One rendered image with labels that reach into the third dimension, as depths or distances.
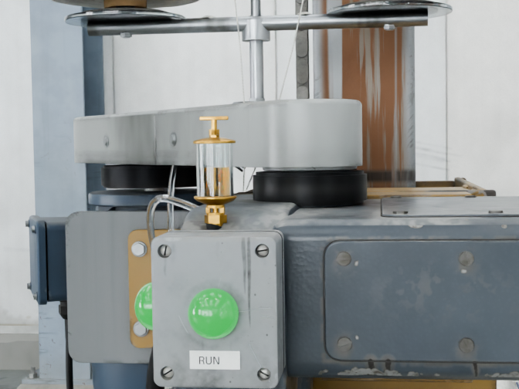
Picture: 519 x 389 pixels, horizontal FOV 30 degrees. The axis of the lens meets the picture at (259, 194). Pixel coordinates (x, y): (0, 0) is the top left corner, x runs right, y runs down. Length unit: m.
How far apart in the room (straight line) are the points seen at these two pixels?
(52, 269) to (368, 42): 0.43
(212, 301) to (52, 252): 0.52
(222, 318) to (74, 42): 5.09
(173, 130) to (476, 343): 0.38
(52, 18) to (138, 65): 0.64
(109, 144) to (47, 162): 4.64
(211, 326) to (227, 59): 5.33
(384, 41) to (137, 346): 0.43
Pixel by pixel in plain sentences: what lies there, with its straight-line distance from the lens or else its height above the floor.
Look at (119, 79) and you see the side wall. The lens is 6.00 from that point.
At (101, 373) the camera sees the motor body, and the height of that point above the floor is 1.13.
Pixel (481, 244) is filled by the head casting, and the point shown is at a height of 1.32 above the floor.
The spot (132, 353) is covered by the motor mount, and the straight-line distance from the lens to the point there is 1.05.
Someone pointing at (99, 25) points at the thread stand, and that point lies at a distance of 0.99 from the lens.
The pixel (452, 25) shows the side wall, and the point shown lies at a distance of 5.83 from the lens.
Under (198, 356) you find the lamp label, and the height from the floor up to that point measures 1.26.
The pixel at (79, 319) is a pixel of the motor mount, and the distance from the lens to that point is 1.06.
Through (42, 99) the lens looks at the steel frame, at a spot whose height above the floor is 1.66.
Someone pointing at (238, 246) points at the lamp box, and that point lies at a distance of 0.57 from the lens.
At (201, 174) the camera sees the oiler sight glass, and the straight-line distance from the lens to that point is 0.64.
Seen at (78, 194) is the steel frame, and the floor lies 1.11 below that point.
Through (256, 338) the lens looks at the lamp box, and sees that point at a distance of 0.57.
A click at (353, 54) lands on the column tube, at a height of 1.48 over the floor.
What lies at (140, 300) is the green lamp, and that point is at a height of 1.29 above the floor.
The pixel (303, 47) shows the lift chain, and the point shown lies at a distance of 1.17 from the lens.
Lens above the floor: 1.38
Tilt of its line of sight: 3 degrees down
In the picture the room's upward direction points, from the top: 1 degrees counter-clockwise
